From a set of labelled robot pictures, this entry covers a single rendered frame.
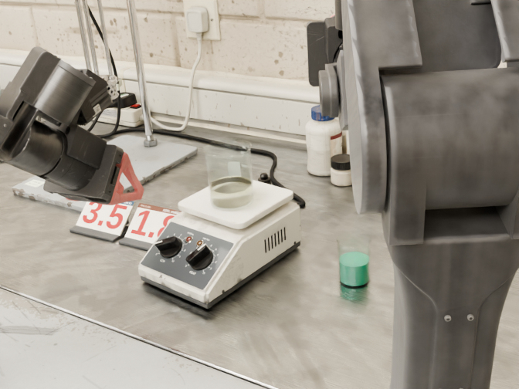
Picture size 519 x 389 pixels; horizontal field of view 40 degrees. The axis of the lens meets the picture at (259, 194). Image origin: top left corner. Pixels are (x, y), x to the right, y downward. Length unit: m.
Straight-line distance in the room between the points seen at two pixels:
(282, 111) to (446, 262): 1.08
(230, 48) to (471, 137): 1.20
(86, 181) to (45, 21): 1.03
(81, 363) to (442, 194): 0.61
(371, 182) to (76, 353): 0.62
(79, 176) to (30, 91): 0.12
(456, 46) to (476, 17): 0.02
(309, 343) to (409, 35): 0.56
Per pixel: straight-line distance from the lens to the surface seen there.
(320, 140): 1.22
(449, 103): 0.31
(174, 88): 1.55
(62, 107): 0.80
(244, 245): 0.92
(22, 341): 0.92
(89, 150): 0.84
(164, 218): 1.08
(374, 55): 0.32
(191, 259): 0.90
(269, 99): 1.41
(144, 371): 0.83
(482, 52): 0.38
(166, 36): 1.59
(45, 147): 0.81
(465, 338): 0.37
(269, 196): 0.98
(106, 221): 1.13
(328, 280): 0.95
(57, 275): 1.04
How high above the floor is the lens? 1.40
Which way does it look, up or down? 25 degrees down
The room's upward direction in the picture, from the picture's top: 4 degrees counter-clockwise
